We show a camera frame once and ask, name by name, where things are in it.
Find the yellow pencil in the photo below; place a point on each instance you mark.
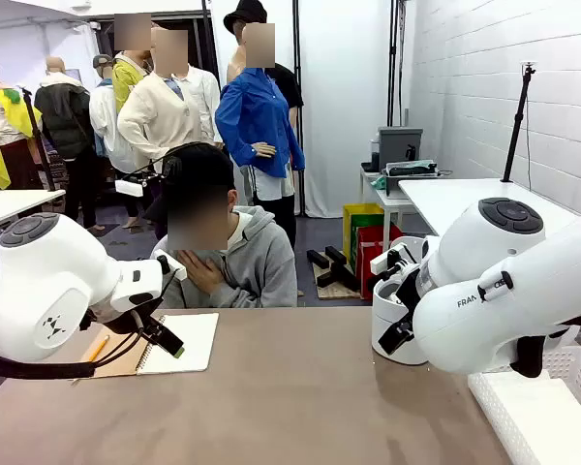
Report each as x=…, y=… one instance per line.
x=99, y=346

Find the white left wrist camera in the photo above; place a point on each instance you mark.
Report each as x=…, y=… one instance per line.
x=172, y=265

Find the yellow bag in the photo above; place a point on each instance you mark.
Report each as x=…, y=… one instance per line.
x=363, y=209

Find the white perforated plastic basket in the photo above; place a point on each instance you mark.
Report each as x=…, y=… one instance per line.
x=576, y=363

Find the person's left hand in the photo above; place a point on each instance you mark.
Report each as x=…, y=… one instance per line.
x=205, y=273

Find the grey box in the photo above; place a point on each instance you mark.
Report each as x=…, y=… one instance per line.
x=402, y=150

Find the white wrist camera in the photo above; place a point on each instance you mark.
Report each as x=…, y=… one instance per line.
x=382, y=261
x=172, y=265

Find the mannequin in cream cardigan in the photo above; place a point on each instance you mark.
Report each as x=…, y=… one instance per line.
x=155, y=116

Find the small black bottle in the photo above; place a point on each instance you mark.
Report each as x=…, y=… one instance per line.
x=410, y=152

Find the slanted black pole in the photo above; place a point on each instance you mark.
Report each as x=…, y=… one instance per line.
x=208, y=29

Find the white lidded trash bin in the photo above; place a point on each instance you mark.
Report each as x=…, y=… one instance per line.
x=382, y=312

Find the spiral notebook brown cover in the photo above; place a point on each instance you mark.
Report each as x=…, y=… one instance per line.
x=189, y=339

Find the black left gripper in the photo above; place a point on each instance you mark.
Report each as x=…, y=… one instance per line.
x=121, y=322

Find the person in grey hoodie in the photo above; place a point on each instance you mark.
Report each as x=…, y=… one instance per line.
x=266, y=261

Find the black light stand pole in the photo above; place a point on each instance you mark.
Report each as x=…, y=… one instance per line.
x=297, y=97
x=395, y=58

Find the green cloth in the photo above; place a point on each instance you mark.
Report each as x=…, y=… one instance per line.
x=378, y=182

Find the mannequin in dark puffer jacket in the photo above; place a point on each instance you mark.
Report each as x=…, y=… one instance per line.
x=63, y=121

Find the small white side table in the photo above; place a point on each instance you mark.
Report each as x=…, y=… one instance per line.
x=394, y=201

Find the long black wooden block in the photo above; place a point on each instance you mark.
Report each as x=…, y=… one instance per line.
x=341, y=266

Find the short black tripod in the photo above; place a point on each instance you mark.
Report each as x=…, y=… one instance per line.
x=39, y=140

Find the short black wooden block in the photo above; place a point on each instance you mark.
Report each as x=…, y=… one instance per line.
x=318, y=259

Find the white table with slim leg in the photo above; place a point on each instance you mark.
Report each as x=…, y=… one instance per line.
x=9, y=203

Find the black bucket hat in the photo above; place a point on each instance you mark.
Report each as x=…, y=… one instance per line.
x=244, y=12

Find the large white table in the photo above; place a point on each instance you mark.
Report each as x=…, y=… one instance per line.
x=445, y=198

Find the white paper stack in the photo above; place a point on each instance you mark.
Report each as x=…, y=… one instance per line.
x=537, y=421

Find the grey tray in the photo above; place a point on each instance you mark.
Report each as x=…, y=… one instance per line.
x=397, y=184

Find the mannequin in yellow raincoat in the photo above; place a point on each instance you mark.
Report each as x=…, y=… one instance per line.
x=5, y=111

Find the mannequin in blue shirt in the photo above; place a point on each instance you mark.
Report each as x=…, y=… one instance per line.
x=252, y=116

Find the black baseball cap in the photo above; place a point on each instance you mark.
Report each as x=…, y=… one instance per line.
x=203, y=169

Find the dark items in grey tray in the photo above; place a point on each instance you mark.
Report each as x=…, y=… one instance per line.
x=411, y=168

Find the person's left forearm grey sleeve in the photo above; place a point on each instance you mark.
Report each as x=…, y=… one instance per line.
x=252, y=293

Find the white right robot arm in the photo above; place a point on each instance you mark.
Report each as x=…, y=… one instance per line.
x=489, y=315

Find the red bag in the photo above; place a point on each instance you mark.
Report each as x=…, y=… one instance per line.
x=368, y=252

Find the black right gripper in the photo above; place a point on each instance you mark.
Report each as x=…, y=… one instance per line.
x=409, y=295

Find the white and black device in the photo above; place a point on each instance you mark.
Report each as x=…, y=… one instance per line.
x=374, y=155

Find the white head-mounted camera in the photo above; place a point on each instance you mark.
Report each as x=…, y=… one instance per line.
x=128, y=187

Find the brown wooden board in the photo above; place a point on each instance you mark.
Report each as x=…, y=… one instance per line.
x=339, y=293

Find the mannequin in yellow-green shirt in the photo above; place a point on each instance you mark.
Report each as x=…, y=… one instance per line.
x=123, y=82

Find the mannequin in black shirt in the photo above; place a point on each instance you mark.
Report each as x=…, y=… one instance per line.
x=285, y=80

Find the mannequin with grey cap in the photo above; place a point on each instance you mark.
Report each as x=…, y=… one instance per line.
x=101, y=116

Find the tall black tripod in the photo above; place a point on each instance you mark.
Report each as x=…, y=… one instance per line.
x=515, y=131

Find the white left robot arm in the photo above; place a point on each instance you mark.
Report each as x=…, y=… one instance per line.
x=53, y=271

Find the green bag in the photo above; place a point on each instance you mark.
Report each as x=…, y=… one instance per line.
x=373, y=220

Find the white backdrop curtain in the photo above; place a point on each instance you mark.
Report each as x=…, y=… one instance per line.
x=339, y=97

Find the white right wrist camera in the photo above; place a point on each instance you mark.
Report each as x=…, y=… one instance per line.
x=382, y=261

